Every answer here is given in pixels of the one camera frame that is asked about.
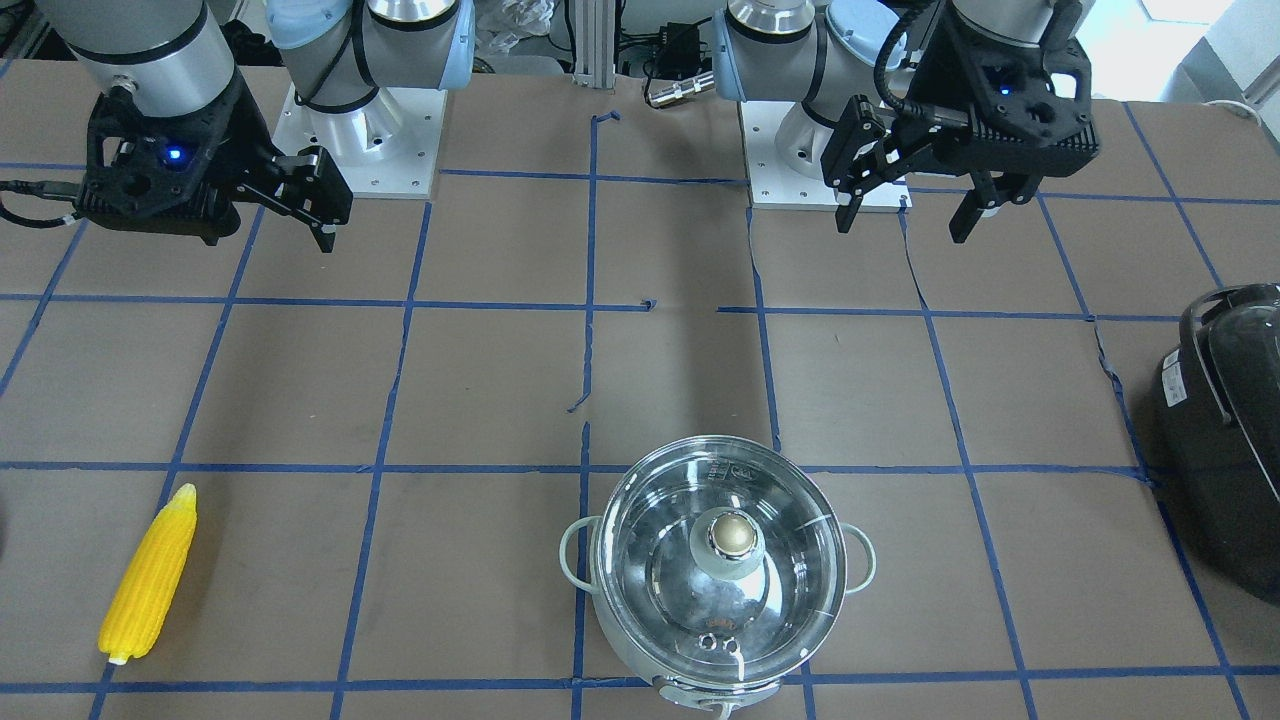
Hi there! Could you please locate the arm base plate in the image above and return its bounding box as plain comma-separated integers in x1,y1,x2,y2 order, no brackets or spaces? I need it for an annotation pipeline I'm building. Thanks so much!
739,101,838,211
273,87,449,200

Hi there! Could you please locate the light green cooking pot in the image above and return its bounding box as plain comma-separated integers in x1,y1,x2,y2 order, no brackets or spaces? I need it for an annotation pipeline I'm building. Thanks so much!
558,436,878,720

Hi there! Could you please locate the black power adapter box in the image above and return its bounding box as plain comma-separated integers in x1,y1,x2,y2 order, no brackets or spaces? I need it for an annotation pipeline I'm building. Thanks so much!
645,20,705,79

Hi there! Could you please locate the yellow corn cob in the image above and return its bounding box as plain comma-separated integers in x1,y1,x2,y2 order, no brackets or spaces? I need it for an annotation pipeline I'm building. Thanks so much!
97,483,198,666

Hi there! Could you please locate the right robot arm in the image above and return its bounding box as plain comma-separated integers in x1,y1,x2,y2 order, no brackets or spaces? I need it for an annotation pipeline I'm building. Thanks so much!
38,1,476,252

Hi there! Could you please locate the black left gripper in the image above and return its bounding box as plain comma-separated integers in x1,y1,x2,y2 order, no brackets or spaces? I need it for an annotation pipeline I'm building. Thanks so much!
820,14,1101,243

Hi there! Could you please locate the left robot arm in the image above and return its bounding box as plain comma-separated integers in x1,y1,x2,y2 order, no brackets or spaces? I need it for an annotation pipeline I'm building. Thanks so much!
712,1,1101,243

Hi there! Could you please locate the silver metal cylinder connector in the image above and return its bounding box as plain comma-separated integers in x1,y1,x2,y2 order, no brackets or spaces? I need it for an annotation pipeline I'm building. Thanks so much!
644,70,716,110

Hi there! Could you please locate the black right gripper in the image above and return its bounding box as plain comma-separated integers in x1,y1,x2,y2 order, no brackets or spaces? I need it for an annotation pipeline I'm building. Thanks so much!
78,72,355,254

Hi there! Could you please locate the glass pot lid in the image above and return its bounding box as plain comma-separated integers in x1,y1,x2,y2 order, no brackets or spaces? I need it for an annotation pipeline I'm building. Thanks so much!
593,436,849,667

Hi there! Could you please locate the black rice cooker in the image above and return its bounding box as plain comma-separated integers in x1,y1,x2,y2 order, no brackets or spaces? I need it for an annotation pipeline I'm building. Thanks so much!
1155,283,1279,603

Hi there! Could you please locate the aluminium frame post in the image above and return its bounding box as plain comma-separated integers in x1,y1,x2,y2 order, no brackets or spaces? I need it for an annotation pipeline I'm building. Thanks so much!
566,1,620,92

